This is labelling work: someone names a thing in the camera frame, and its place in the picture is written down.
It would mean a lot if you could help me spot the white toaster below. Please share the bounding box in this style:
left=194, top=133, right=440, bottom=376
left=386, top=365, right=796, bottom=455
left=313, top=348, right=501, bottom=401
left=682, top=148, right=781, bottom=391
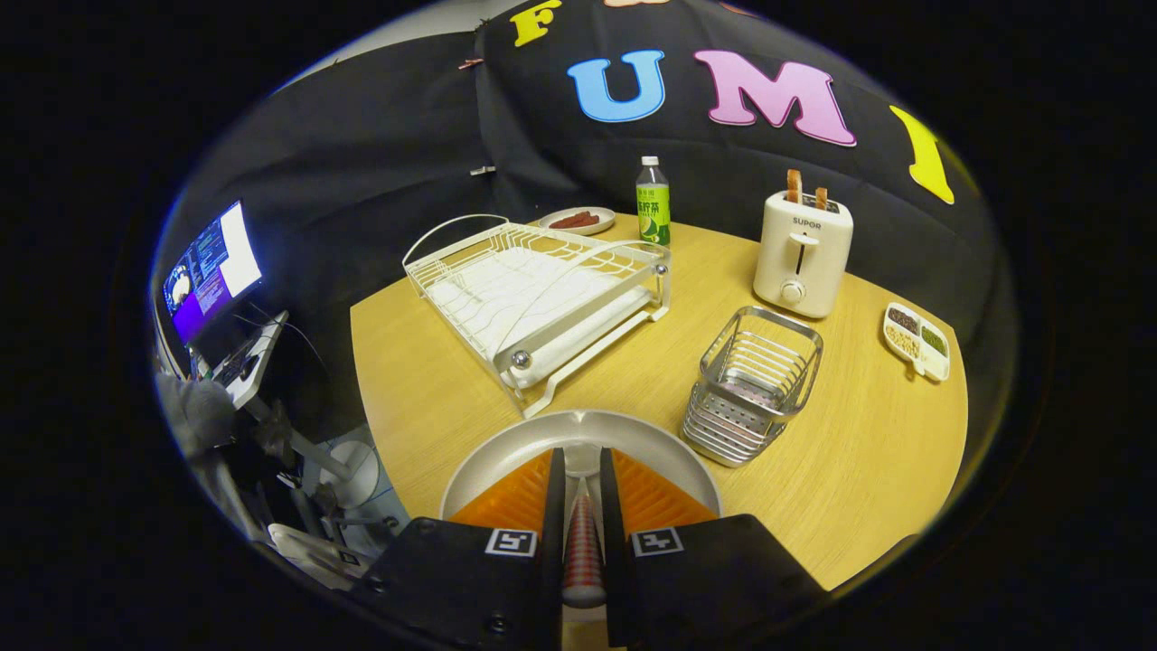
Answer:
left=753, top=189, right=854, bottom=319

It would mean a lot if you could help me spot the open laptop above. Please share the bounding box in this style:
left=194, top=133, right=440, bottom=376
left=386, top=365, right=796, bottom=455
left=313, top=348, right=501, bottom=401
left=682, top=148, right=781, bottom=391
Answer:
left=161, top=200, right=290, bottom=408

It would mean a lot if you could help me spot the green tea bottle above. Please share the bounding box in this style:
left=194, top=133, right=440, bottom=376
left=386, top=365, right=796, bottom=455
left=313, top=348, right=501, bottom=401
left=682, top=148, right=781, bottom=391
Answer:
left=635, top=156, right=672, bottom=247

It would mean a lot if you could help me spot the spoon with red checked handle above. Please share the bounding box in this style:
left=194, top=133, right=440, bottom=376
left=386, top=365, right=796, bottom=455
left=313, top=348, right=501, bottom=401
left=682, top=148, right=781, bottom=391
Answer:
left=562, top=475, right=608, bottom=609

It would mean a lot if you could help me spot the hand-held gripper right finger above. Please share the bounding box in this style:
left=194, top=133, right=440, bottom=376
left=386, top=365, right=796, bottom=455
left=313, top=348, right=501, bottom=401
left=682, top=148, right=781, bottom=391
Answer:
left=599, top=448, right=828, bottom=647

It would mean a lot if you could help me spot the white round stand base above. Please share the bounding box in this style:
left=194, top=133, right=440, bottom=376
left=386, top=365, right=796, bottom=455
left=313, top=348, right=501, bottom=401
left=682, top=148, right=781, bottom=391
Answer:
left=318, top=440, right=381, bottom=509

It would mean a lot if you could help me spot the metal wire basket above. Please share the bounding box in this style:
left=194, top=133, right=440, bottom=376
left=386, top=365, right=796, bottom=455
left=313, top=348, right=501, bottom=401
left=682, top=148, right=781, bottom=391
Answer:
left=680, top=306, right=824, bottom=468

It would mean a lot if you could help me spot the white wire dish rack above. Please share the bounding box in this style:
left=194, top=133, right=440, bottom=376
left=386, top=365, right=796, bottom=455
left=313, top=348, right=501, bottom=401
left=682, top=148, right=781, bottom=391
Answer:
left=402, top=214, right=673, bottom=420

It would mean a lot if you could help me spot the white round plate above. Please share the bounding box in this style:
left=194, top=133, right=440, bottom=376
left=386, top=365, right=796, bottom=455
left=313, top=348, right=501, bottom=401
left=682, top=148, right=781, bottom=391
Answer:
left=439, top=409, right=723, bottom=521

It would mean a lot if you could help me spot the grey fuzzy object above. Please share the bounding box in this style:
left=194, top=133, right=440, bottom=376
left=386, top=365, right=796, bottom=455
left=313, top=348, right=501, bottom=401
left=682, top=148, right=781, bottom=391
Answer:
left=158, top=375, right=238, bottom=462

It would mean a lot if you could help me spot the white divided dish with beans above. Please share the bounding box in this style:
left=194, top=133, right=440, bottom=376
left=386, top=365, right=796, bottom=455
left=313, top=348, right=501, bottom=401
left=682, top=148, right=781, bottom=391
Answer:
left=882, top=302, right=952, bottom=382

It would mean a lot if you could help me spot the small grey plate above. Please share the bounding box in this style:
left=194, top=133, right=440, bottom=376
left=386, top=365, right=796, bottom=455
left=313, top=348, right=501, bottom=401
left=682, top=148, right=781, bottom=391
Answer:
left=539, top=206, right=616, bottom=236

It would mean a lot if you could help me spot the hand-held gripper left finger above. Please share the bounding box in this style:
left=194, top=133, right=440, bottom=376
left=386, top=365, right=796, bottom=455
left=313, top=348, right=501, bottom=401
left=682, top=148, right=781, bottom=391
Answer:
left=348, top=448, right=567, bottom=651

